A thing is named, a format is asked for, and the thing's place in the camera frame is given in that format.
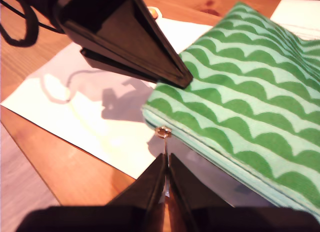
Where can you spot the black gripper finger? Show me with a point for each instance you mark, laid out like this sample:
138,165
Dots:
120,67
120,29
147,189
190,189

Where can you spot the green wave-pattern zip pouch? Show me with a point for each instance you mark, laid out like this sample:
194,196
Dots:
250,91

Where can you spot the white LeRobot paper sheet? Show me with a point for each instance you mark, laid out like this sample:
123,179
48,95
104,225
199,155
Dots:
87,121

